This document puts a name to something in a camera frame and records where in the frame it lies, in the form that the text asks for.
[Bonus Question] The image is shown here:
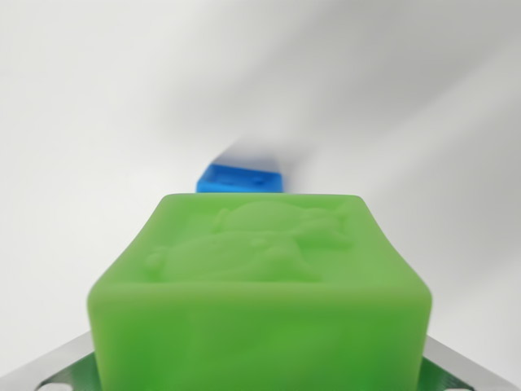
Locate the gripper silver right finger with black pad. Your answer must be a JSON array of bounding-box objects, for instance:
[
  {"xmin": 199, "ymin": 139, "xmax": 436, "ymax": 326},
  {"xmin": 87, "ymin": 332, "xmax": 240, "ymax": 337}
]
[{"xmin": 417, "ymin": 333, "xmax": 521, "ymax": 391}]

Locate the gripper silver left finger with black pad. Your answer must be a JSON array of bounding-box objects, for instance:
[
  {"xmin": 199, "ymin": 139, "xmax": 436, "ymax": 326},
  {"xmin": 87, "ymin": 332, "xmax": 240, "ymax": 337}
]
[{"xmin": 0, "ymin": 330, "xmax": 101, "ymax": 391}]

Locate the blue cube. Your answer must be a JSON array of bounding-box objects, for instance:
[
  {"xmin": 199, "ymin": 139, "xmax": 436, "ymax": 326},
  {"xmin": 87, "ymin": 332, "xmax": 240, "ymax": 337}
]
[{"xmin": 195, "ymin": 163, "xmax": 285, "ymax": 195}]

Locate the green cube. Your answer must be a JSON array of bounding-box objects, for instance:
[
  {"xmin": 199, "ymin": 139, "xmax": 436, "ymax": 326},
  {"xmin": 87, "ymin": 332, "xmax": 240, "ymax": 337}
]
[{"xmin": 85, "ymin": 192, "xmax": 434, "ymax": 391}]

